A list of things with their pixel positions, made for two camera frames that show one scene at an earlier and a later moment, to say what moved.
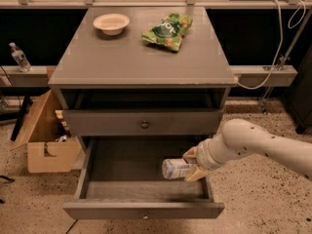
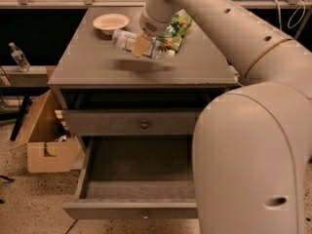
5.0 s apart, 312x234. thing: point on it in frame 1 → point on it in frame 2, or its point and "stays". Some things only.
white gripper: x=204 y=156 → x=149 y=25
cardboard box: x=49 y=146 stays
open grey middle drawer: x=122 y=179 stays
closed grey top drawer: x=144 y=122 stays
